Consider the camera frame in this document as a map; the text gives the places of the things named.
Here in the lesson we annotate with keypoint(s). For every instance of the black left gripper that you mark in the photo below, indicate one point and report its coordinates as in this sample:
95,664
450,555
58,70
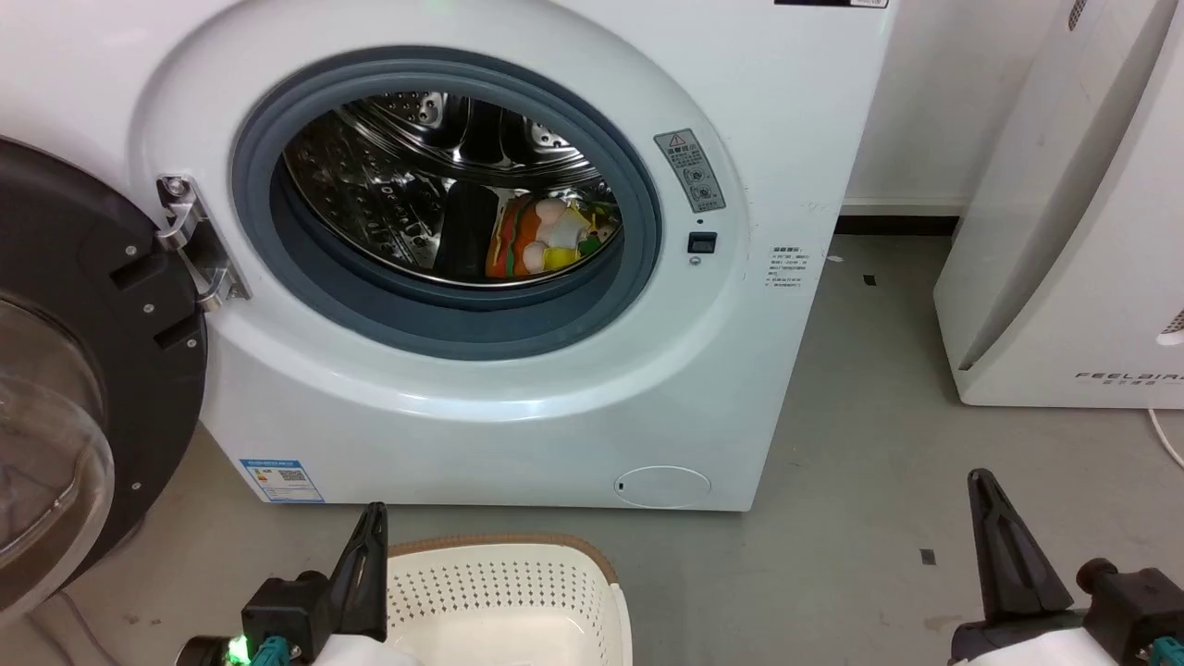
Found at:
282,615

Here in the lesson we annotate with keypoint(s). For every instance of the blue energy label sticker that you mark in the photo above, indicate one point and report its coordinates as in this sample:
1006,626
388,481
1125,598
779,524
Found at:
280,480

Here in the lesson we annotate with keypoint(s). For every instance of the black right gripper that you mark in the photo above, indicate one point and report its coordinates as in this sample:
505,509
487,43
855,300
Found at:
1091,629

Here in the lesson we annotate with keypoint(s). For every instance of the chrome door hinge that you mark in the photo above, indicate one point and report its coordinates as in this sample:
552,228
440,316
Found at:
192,242

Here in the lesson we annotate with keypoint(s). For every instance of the white front-load washing machine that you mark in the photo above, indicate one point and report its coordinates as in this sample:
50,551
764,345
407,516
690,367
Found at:
518,388

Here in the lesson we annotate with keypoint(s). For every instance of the orange yellow plush toy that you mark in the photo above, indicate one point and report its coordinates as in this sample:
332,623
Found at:
546,236

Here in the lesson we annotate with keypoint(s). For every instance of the grey rubber door gasket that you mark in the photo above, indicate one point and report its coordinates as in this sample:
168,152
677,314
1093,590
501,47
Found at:
370,305

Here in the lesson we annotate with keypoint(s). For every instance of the stainless steel washer drum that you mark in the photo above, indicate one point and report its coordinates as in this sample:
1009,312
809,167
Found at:
388,185

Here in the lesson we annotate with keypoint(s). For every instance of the white air purifier appliance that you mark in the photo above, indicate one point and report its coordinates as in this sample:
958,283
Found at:
1082,231

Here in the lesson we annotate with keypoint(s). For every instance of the white perforated laundry basket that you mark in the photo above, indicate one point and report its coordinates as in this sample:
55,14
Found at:
504,601

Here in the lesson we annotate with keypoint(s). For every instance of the round white filter cover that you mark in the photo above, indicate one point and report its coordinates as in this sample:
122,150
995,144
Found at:
662,487

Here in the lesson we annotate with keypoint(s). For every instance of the grey warning sticker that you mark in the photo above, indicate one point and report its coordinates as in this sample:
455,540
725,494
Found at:
690,169

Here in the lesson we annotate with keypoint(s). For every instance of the black door latch socket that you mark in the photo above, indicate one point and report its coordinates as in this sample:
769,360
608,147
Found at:
702,242

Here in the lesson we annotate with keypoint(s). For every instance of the dark round washer door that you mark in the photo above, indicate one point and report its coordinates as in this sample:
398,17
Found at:
139,305

